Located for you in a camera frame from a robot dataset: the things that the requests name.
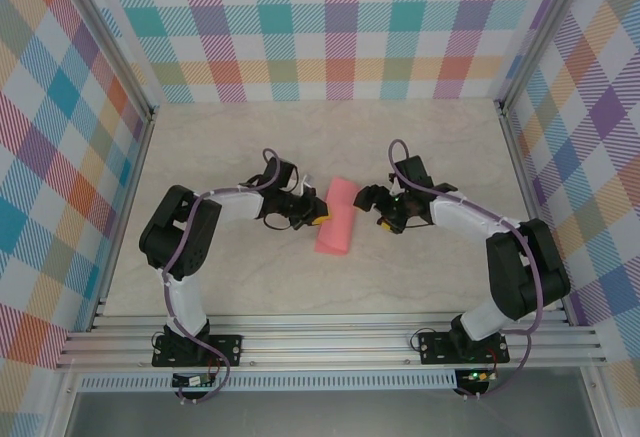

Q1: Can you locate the pink paper sheet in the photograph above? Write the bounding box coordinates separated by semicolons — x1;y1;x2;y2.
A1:
313;176;360;257

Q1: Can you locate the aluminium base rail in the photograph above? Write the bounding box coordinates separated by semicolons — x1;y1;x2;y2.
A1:
54;311;609;371

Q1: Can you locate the aluminium side rail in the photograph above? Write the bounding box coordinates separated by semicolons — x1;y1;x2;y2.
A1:
88;106;160;333
494;100;572;327

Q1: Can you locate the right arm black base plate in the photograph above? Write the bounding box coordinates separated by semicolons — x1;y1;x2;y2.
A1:
418;331;510;366

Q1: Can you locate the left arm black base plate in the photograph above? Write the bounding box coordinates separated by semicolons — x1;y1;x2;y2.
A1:
152;334;245;368

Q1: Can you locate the slotted grey cable duct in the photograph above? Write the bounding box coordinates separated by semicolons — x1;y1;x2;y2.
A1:
78;369;459;392

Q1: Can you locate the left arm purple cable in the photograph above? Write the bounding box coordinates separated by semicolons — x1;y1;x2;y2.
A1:
160;146;282;405

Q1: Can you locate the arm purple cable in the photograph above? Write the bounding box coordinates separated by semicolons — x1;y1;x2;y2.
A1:
388;139;547;401
160;146;282;405

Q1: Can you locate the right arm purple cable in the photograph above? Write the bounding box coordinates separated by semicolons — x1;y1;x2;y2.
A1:
388;139;547;401

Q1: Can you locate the aluminium frame post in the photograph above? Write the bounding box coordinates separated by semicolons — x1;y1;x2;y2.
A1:
47;0;160;123
493;0;599;108

